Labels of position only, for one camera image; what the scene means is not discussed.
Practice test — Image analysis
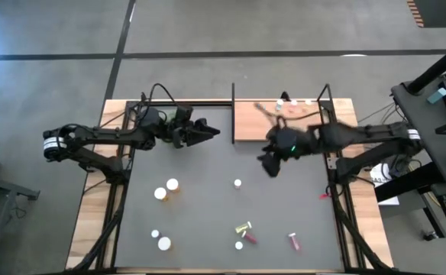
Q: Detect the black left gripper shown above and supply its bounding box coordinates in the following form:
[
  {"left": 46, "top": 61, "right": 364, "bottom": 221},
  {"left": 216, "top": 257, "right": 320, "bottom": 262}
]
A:
[{"left": 164, "top": 105, "right": 221, "bottom": 150}]

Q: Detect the teal small box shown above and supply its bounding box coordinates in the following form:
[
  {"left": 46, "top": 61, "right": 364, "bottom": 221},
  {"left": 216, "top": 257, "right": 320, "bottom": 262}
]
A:
[{"left": 426, "top": 87, "right": 446, "bottom": 105}]

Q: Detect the grey metal stand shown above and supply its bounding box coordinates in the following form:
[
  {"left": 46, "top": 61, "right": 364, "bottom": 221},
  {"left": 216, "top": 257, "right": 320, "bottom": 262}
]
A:
[{"left": 0, "top": 171, "right": 40, "bottom": 275}]

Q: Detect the black mat with orange stripes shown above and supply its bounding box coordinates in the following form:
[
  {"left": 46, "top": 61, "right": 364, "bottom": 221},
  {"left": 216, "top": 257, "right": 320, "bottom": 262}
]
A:
[{"left": 406, "top": 0, "right": 446, "bottom": 29}]

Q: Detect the dark grey desk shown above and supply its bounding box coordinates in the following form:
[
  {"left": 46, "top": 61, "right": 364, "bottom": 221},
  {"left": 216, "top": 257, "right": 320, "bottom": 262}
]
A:
[{"left": 390, "top": 66, "right": 446, "bottom": 188}]

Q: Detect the black slanted pole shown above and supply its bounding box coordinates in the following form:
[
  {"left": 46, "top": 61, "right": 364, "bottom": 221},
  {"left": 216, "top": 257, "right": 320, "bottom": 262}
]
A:
[{"left": 405, "top": 37, "right": 446, "bottom": 95}]

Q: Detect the black upright shelf post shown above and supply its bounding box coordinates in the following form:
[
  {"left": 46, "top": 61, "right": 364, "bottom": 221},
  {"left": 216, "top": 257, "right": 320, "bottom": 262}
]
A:
[{"left": 231, "top": 82, "right": 236, "bottom": 145}]

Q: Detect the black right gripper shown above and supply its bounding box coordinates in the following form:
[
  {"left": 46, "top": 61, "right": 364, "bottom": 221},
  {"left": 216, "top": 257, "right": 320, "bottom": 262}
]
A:
[{"left": 257, "top": 126, "right": 309, "bottom": 179}]

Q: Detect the wooden shelf board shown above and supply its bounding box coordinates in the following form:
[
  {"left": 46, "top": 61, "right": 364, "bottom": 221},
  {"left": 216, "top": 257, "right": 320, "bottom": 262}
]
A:
[{"left": 233, "top": 99, "right": 325, "bottom": 142}]

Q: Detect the white round bottle bottom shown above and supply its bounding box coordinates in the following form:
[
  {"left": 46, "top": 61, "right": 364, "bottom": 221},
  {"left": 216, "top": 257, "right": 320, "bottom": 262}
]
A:
[{"left": 157, "top": 236, "right": 173, "bottom": 252}]

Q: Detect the white paper sheet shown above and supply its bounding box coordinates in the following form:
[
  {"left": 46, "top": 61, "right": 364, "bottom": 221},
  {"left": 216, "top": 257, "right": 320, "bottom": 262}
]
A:
[{"left": 370, "top": 163, "right": 400, "bottom": 207}]

